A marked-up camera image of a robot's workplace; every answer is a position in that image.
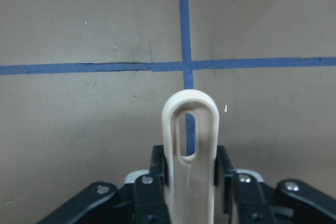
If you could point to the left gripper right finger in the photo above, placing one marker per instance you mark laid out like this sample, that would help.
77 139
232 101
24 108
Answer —
241 196

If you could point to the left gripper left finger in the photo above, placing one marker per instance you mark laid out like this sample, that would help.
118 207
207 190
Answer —
149 201

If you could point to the beige plastic dustpan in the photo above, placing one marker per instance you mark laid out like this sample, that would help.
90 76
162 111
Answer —
189 188

